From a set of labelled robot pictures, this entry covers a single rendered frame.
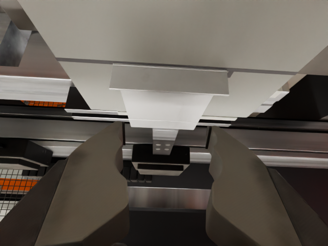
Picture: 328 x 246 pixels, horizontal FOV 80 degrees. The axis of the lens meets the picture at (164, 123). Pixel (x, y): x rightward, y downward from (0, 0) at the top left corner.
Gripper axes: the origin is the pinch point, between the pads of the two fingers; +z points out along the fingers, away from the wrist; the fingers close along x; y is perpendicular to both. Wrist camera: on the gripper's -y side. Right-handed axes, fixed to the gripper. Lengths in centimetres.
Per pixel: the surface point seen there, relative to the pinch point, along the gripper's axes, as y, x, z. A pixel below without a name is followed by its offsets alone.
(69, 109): 3.6, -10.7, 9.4
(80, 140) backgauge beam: 20.3, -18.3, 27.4
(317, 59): -1.8, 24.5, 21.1
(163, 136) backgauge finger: 9.3, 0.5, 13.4
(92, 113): 4.2, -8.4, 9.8
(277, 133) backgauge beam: 17.6, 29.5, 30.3
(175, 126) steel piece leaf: 6.1, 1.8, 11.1
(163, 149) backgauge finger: 15.2, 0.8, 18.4
